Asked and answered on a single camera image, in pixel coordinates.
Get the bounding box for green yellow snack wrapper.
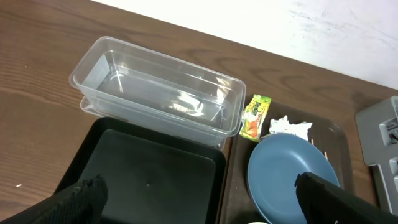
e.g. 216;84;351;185
239;95;272;142

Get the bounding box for grey dishwasher rack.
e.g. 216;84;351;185
355;96;397;215

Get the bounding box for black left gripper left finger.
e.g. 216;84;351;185
0;174;109;224

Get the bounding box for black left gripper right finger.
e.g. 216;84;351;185
295;172;397;224

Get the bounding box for white tissue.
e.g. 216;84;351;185
269;116;313;141

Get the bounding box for black waste tray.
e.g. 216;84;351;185
58;118;226;224

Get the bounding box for clear plastic bin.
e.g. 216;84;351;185
69;37;246;147

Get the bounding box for dark brown serving tray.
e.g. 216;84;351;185
219;101;354;224

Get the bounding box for blue plate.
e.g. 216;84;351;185
247;134;340;223

